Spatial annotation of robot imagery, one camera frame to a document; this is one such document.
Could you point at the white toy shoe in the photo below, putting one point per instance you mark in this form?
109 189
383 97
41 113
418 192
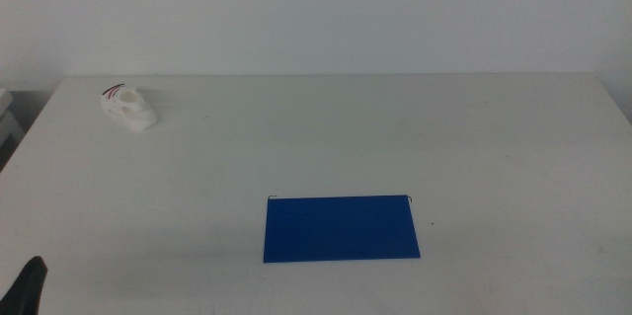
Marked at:
132 109

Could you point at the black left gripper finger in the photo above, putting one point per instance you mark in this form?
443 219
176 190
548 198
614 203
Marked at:
24 291

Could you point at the blue rectangular mat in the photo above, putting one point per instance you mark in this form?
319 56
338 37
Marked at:
340 228

